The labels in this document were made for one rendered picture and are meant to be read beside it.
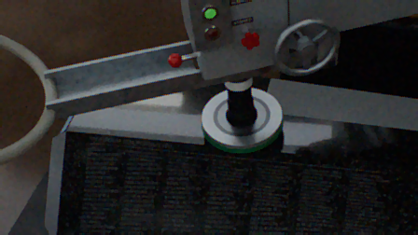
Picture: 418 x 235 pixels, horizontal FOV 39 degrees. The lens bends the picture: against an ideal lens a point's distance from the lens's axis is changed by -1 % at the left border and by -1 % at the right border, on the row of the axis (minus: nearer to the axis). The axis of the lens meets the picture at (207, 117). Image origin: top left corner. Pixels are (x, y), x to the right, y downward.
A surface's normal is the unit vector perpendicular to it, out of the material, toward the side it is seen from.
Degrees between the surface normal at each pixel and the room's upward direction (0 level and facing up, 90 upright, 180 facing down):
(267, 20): 90
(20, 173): 0
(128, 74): 2
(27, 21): 0
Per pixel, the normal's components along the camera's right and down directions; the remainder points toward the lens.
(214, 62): 0.22, 0.69
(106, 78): -0.07, -0.69
